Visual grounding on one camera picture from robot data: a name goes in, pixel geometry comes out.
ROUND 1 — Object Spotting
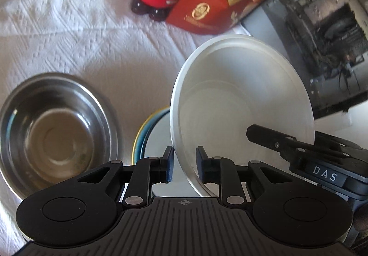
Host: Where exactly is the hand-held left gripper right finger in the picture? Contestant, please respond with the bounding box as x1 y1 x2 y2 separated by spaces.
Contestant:
195 146 290 211

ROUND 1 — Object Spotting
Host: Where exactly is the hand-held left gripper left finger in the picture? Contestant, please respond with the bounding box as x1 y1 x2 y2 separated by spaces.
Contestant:
77 146 175 211

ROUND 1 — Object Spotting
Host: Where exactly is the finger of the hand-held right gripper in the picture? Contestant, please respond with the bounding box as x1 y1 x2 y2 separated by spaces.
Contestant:
314 130 363 152
246 124 346 159

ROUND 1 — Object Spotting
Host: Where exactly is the blue bowl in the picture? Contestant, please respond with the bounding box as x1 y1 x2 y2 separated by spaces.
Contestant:
138 110 199 198

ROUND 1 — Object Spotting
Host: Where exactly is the white bowl with orange print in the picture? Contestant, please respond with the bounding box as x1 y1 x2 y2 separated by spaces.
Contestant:
170 34 316 198

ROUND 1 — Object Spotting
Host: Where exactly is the stainless steel bowl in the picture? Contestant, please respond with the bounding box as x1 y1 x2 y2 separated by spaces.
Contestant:
0 72 122 201

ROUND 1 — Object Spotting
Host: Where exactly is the white computer case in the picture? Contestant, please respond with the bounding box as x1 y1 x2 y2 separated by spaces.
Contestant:
241 0 368 122

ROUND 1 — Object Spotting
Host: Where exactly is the white textured blanket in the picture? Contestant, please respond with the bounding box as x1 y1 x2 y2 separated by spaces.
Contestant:
0 0 251 246

